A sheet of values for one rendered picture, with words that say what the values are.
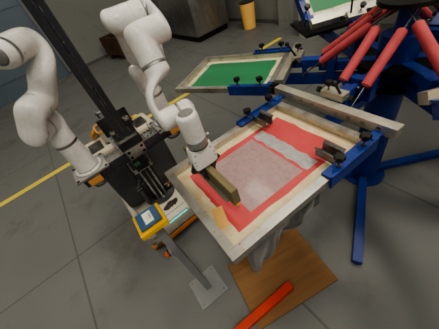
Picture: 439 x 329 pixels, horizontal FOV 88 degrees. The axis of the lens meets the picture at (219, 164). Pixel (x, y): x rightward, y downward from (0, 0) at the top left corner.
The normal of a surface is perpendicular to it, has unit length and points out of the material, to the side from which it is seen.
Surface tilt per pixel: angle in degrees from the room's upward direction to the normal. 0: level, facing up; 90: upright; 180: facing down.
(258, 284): 0
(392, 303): 0
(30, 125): 92
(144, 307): 0
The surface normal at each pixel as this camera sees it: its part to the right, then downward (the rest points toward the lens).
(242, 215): -0.24, -0.69
